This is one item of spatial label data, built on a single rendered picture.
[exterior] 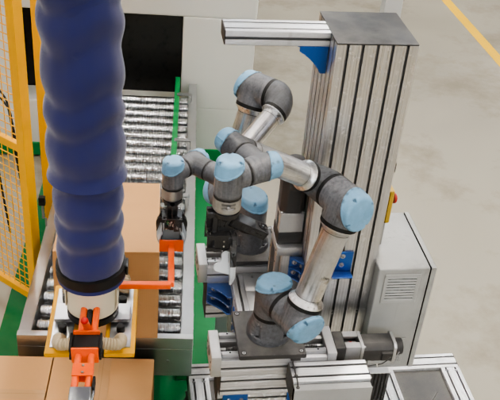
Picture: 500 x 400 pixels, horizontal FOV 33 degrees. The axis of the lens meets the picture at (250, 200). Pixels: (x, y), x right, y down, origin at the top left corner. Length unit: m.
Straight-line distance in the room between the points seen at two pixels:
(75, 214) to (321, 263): 0.74
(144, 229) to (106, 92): 1.13
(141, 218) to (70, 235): 0.88
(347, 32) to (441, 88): 4.67
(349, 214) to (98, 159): 0.73
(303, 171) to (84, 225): 0.67
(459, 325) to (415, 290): 1.72
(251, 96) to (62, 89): 0.95
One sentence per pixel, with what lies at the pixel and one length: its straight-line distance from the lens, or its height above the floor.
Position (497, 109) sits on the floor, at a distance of 7.02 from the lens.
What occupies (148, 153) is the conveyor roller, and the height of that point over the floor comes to 0.53.
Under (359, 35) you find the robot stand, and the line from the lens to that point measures 2.54.
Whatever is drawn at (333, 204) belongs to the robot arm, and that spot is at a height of 1.62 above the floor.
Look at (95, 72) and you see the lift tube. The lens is 2.30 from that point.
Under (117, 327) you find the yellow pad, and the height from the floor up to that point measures 1.05.
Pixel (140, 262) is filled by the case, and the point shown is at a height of 0.96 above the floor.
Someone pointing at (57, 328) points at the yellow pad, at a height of 1.02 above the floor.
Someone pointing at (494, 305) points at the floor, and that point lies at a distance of 4.90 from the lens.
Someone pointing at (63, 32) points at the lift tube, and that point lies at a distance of 2.25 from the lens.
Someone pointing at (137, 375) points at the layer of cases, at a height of 0.54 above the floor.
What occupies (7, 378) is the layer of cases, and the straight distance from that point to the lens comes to 3.43.
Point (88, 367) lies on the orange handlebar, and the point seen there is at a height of 1.14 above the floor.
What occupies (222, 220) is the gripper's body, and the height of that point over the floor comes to 1.69.
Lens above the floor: 2.98
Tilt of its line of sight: 34 degrees down
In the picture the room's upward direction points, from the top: 5 degrees clockwise
